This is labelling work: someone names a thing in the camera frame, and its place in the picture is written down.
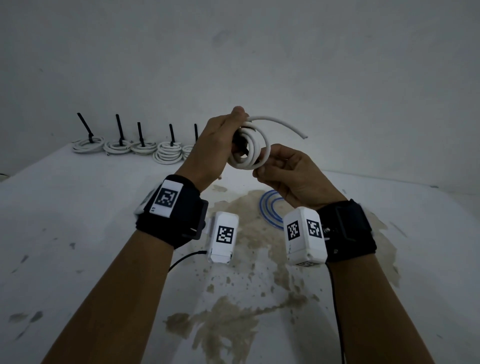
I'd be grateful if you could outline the person's right hand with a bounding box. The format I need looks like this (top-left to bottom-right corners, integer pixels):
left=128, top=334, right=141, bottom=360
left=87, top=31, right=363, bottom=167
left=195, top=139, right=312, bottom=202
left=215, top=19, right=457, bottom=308
left=253, top=144, right=348, bottom=211

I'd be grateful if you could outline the person's left hand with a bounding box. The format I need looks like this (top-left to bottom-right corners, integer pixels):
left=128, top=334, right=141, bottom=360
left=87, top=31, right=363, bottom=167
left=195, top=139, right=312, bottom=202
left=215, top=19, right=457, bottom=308
left=175, top=106, right=250, bottom=192

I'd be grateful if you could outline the long white cable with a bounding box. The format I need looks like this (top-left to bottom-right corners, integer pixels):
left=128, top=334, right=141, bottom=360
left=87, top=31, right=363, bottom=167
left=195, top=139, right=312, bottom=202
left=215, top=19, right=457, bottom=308
left=226, top=115, right=310, bottom=172

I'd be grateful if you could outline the blue cable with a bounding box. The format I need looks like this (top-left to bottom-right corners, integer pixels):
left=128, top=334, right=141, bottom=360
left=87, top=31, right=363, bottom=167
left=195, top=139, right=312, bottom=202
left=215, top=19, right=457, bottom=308
left=258, top=190, right=286, bottom=230

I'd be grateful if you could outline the person's left forearm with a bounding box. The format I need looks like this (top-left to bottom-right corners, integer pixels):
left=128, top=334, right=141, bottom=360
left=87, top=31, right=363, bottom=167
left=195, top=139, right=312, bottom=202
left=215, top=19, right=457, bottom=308
left=41, top=230, right=175, bottom=364

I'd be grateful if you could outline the person's right forearm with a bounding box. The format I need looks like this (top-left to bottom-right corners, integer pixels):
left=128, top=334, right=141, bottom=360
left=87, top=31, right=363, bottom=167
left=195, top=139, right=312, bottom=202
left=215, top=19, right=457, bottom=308
left=326, top=254, right=436, bottom=364

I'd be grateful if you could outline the white checkered marker tag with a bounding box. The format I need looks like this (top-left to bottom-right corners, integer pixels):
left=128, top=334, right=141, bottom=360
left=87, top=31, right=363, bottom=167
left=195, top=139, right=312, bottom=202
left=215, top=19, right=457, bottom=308
left=134, top=179, right=184, bottom=218

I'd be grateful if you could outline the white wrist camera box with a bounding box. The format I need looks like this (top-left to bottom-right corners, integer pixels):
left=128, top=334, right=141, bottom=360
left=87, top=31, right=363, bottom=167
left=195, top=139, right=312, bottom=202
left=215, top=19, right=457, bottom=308
left=283, top=206, right=329, bottom=267
left=206, top=211, right=240, bottom=265

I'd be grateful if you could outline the black wrist strap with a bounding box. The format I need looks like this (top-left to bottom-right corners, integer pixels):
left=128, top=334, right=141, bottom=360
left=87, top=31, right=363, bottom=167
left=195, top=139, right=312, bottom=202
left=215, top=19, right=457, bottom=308
left=318, top=199, right=378, bottom=263
left=135, top=174, right=209, bottom=250

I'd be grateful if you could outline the black camera cable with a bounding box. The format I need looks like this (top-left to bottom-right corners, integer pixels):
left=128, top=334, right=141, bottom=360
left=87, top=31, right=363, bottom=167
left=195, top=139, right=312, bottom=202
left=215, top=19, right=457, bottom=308
left=168, top=250, right=208, bottom=273
left=325, top=263, right=345, bottom=364

